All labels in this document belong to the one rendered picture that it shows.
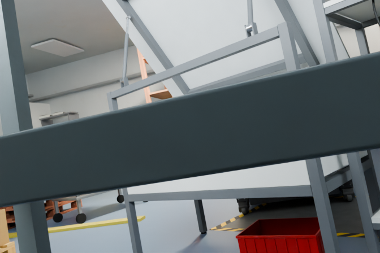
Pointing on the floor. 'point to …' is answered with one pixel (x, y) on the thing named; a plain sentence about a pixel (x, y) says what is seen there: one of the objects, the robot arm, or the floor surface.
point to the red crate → (282, 236)
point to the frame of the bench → (320, 196)
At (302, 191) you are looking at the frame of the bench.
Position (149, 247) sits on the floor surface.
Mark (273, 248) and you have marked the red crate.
